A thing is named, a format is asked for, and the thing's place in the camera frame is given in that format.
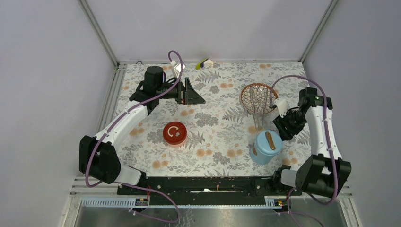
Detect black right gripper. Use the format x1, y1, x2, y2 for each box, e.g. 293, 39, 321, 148
272, 108, 307, 142

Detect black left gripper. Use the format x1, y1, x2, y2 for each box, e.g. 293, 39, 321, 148
156, 77, 205, 105

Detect light blue round lid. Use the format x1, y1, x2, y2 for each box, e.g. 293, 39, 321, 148
252, 130, 283, 156

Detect clear plastic tongs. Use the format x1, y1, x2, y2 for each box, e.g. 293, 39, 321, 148
250, 84, 269, 130

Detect red round lid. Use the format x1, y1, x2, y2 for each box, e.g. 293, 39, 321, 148
163, 122, 188, 142

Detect light blue cup container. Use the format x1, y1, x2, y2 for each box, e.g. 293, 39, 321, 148
249, 143, 280, 165

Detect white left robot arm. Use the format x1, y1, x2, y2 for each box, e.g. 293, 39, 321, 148
78, 66, 206, 194

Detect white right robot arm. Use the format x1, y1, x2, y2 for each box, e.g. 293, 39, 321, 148
250, 85, 352, 204

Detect small toy house block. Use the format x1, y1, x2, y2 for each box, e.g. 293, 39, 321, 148
195, 58, 214, 70

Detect patterned ceramic plate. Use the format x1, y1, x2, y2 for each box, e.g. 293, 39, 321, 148
240, 83, 274, 114

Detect floral patterned tablecloth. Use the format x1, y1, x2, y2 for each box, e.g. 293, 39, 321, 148
117, 62, 311, 176

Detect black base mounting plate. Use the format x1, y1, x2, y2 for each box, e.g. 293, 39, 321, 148
117, 176, 290, 206

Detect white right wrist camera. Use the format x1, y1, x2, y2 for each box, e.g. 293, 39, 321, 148
273, 98, 290, 118

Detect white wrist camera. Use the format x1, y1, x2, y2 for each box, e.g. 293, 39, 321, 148
170, 61, 186, 77
273, 98, 290, 118

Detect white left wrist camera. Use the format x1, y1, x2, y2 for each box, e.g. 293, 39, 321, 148
170, 61, 186, 77

